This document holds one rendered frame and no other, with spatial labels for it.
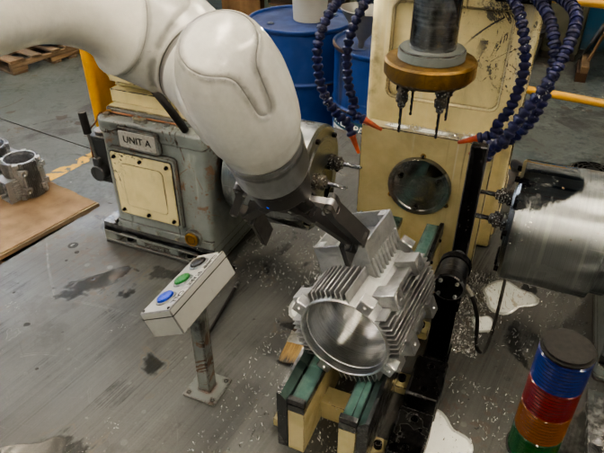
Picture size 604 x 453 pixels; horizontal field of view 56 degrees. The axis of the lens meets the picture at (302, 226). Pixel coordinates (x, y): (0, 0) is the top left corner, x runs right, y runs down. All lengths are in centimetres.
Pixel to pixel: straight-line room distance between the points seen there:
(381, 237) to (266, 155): 44
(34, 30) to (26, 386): 86
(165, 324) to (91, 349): 38
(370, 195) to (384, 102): 23
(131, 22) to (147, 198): 85
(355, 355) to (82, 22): 69
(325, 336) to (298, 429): 16
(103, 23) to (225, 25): 14
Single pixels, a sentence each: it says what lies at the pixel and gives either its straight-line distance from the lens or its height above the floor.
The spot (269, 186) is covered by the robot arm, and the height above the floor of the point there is 137.
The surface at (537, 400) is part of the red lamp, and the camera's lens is 75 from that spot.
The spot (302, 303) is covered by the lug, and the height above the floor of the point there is 106.
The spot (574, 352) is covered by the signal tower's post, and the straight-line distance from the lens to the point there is 71.
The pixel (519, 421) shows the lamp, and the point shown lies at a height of 109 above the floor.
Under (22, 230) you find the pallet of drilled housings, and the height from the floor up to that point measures 15.
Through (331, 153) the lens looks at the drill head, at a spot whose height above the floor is 108.
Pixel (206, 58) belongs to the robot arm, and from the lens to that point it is 50.
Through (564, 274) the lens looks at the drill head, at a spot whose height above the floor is 102.
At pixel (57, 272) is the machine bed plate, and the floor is 80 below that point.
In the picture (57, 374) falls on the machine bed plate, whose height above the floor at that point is 80.
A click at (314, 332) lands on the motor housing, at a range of 101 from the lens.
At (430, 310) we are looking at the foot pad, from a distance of 102.
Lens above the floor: 168
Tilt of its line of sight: 34 degrees down
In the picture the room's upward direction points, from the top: straight up
